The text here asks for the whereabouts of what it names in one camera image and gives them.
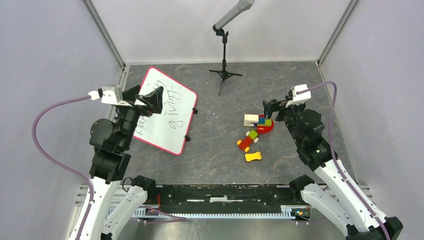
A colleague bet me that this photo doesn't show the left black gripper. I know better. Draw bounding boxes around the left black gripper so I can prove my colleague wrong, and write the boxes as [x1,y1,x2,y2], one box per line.
[116,84,164,148]

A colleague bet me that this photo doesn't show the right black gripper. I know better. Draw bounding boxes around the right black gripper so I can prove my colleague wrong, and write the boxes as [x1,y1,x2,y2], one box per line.
[262,95,306,145]

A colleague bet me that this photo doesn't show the pink framed whiteboard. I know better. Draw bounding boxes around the pink framed whiteboard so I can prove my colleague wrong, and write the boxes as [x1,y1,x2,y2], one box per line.
[133,67,198,156]

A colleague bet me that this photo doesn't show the yellow bone shaped eraser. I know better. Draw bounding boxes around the yellow bone shaped eraser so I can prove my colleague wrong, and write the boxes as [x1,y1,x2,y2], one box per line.
[244,151,263,163]

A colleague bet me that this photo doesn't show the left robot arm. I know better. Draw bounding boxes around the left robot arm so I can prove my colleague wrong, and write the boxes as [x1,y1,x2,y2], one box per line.
[69,84,164,240]

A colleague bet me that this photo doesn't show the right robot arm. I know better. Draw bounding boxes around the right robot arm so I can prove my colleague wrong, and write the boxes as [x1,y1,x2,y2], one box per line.
[262,99,404,240]

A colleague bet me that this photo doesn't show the green toy brick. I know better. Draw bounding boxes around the green toy brick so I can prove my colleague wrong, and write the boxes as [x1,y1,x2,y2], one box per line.
[257,119,273,127]

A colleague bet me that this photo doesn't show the cream toy brick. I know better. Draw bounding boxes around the cream toy brick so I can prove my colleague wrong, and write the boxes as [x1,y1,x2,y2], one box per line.
[243,114,260,128]

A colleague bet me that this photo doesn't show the red plate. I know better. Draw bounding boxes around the red plate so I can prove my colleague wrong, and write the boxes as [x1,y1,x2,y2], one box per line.
[256,115,274,134]

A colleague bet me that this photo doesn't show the red toy car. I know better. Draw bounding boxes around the red toy car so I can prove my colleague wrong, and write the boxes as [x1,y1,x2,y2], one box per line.
[236,130,259,153]

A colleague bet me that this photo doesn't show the black microphone tripod stand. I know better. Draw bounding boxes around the black microphone tripod stand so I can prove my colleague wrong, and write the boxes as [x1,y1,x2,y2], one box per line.
[209,25,243,96]

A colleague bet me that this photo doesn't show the grey microphone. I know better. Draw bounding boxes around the grey microphone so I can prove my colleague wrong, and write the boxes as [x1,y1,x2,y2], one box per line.
[212,0,255,32]

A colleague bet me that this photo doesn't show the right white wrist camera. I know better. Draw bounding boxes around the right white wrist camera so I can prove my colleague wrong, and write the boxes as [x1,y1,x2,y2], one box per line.
[285,84,312,108]

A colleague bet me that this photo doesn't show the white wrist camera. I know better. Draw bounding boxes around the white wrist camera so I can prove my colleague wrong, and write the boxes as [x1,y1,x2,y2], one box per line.
[285,84,312,108]
[88,84,126,106]

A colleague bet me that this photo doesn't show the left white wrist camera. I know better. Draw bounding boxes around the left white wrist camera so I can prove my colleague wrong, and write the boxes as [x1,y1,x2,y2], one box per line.
[88,84,126,106]

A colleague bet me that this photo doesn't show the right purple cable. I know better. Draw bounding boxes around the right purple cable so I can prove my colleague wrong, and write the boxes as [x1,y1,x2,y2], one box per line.
[298,81,392,240]

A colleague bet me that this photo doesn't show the purple cable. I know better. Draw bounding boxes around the purple cable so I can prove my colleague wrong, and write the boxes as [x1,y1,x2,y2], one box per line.
[298,81,392,240]
[31,95,96,240]

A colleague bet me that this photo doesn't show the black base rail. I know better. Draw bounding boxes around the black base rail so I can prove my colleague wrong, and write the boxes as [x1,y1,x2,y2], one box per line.
[145,184,307,214]

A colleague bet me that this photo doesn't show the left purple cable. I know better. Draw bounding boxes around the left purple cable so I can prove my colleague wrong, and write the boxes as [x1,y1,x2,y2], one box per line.
[31,95,96,240]

